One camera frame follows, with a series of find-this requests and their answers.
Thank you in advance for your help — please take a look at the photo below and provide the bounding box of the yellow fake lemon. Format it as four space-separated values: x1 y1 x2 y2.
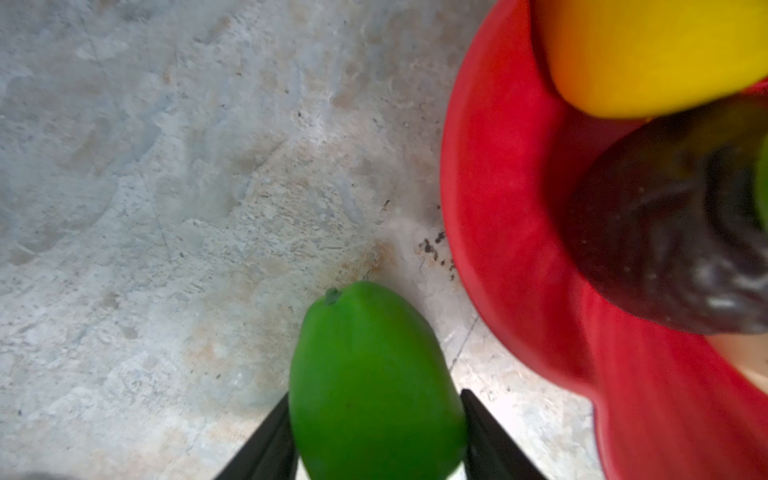
532 1 767 119

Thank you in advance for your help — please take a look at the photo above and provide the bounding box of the green fake lime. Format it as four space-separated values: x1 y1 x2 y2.
288 281 468 479

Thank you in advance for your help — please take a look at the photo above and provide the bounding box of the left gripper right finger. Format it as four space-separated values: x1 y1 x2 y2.
460 389 546 480

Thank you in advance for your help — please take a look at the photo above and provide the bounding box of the dark brown fake avocado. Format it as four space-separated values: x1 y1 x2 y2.
559 95 767 335

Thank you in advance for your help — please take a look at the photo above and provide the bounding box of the cream fake pear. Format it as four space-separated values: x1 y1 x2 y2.
706 333 768 393

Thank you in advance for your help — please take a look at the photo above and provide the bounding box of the red flower-shaped fruit bowl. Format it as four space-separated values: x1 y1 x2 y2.
440 1 767 479

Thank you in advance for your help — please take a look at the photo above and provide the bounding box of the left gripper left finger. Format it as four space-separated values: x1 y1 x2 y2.
215 394 299 480

